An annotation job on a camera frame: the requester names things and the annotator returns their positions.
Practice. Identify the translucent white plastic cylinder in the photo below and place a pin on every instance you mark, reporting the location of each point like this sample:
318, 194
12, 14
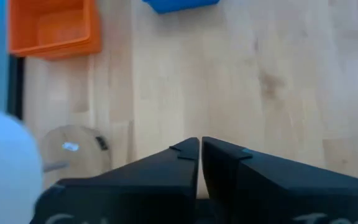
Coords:
8, 161

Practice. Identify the blue plastic slotted basket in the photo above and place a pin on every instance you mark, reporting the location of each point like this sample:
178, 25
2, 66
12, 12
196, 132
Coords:
179, 4

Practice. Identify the orange plastic slotted basket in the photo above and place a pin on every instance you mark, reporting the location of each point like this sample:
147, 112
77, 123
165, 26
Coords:
57, 28
95, 46

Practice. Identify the black aluminium frame rail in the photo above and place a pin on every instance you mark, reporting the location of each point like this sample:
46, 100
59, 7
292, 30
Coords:
15, 87

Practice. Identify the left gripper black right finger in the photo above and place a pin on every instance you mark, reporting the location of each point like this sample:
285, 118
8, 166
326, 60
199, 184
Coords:
259, 186

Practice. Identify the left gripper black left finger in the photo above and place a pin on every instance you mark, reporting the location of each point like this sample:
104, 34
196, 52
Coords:
154, 186

